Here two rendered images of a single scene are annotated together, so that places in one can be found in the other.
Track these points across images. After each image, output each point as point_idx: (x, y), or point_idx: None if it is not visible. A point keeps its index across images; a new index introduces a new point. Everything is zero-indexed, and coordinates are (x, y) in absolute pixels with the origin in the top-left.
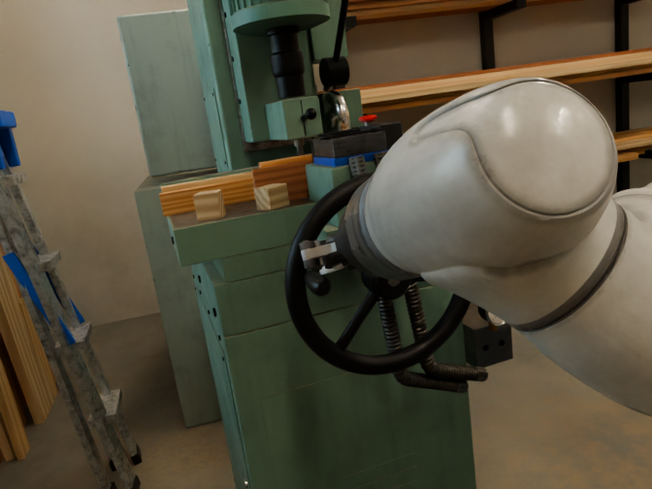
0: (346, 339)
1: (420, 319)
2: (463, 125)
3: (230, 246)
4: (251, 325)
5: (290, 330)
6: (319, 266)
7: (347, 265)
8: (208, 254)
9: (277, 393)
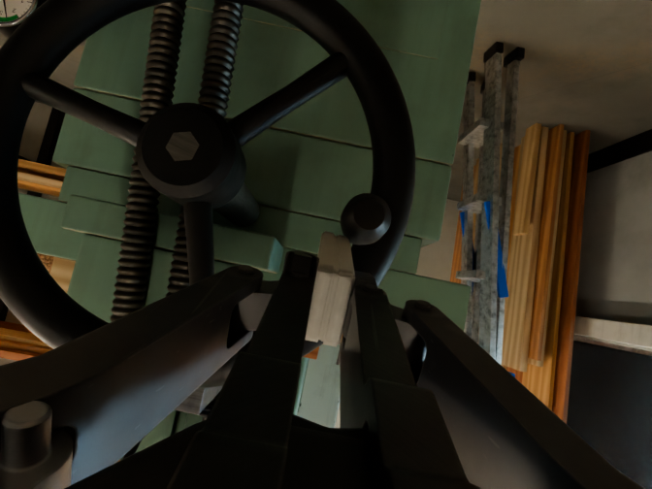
0: (325, 72)
1: (158, 44)
2: None
3: (398, 285)
4: None
5: (360, 132)
6: (562, 452)
7: (315, 274)
8: (431, 287)
9: (411, 54)
